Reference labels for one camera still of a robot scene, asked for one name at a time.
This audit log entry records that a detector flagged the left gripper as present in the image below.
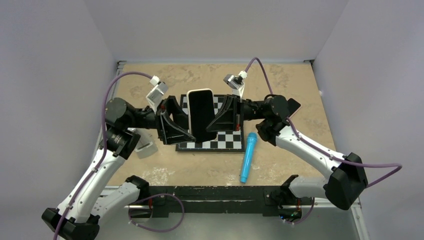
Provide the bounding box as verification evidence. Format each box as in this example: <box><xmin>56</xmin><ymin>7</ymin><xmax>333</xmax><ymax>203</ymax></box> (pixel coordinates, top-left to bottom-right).
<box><xmin>126</xmin><ymin>95</ymin><xmax>199</xmax><ymax>145</ymax></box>

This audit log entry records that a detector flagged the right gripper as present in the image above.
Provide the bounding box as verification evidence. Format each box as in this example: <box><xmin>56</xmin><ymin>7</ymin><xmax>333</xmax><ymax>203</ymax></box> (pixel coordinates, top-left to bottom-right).
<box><xmin>206</xmin><ymin>94</ymin><xmax>266</xmax><ymax>132</ymax></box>

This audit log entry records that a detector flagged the white phone case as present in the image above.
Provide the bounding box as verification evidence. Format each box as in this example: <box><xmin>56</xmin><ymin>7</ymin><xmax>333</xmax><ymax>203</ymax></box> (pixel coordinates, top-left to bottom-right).
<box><xmin>186</xmin><ymin>88</ymin><xmax>215</xmax><ymax>133</ymax></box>

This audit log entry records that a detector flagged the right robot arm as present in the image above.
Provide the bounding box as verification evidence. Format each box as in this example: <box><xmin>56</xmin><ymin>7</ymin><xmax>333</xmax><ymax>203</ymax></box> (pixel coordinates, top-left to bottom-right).
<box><xmin>206</xmin><ymin>94</ymin><xmax>369</xmax><ymax>210</ymax></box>

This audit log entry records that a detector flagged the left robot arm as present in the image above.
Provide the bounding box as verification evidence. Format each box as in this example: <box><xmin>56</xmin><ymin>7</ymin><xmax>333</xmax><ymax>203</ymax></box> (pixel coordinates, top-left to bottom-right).
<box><xmin>42</xmin><ymin>96</ymin><xmax>194</xmax><ymax>240</ymax></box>

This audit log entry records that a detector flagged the black white chessboard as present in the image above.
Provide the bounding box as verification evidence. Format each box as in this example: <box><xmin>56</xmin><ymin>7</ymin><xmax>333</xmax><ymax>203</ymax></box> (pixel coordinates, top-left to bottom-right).
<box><xmin>175</xmin><ymin>94</ymin><xmax>245</xmax><ymax>153</ymax></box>

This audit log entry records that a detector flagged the blue toy microphone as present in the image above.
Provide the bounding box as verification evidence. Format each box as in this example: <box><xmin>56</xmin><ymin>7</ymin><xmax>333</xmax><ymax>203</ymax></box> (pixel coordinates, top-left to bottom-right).
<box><xmin>239</xmin><ymin>132</ymin><xmax>258</xmax><ymax>184</ymax></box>

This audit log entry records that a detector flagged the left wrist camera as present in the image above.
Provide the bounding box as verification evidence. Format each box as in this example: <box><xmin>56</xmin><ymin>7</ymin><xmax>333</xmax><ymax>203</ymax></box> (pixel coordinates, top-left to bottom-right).
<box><xmin>146</xmin><ymin>75</ymin><xmax>169</xmax><ymax>113</ymax></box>

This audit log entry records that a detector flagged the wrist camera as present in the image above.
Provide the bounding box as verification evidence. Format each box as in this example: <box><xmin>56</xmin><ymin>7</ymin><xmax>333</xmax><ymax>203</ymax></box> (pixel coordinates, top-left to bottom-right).
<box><xmin>223</xmin><ymin>70</ymin><xmax>248</xmax><ymax>99</ymax></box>
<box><xmin>146</xmin><ymin>75</ymin><xmax>169</xmax><ymax>113</ymax></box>

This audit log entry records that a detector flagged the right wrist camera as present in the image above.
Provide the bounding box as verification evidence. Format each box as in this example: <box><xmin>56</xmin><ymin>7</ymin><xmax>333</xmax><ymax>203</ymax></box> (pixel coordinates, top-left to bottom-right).
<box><xmin>223</xmin><ymin>70</ymin><xmax>248</xmax><ymax>99</ymax></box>

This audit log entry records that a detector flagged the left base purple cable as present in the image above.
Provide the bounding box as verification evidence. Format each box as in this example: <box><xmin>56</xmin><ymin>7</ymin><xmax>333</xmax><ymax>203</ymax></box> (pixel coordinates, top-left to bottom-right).
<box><xmin>128</xmin><ymin>193</ymin><xmax>185</xmax><ymax>233</ymax></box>

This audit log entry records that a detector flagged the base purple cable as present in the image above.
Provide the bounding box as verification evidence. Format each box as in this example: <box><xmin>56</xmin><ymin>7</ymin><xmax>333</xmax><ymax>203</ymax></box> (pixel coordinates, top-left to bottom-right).
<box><xmin>128</xmin><ymin>193</ymin><xmax>185</xmax><ymax>233</ymax></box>
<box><xmin>283</xmin><ymin>198</ymin><xmax>316</xmax><ymax>226</ymax></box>

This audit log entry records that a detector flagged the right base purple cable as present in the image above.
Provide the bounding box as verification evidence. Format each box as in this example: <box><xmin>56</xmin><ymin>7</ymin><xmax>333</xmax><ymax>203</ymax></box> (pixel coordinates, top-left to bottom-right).
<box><xmin>283</xmin><ymin>198</ymin><xmax>316</xmax><ymax>226</ymax></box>

